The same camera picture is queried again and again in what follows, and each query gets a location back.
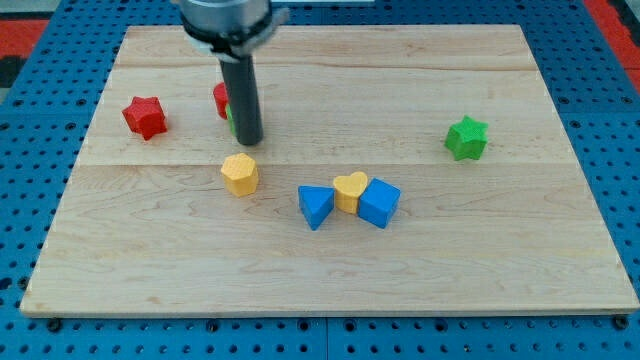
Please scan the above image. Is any yellow heart block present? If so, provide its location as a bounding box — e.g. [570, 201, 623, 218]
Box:
[333, 171, 368, 214]

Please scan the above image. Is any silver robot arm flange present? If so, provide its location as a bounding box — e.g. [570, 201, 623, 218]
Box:
[177, 0, 290, 63]

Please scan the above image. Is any yellow hexagon block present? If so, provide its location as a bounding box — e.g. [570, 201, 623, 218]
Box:
[221, 153, 259, 197]

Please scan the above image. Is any red star block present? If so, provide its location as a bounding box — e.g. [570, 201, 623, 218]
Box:
[122, 96, 168, 141]

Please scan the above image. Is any green star block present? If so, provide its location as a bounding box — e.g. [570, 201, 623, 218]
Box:
[444, 115, 489, 161]

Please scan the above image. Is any blue triangle block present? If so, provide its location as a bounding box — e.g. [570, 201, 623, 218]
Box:
[298, 185, 335, 231]

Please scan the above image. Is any green block behind rod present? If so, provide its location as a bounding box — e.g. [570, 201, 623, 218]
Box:
[225, 103, 236, 137]

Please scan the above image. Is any blue cube block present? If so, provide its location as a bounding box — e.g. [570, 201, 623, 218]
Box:
[357, 178, 401, 229]

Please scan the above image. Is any light wooden board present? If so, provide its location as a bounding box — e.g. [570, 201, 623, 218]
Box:
[21, 25, 639, 318]

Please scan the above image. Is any red block behind rod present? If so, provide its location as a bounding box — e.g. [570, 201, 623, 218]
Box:
[212, 82, 228, 119]

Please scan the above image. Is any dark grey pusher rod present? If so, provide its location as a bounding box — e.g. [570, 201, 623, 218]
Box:
[220, 56, 263, 146]

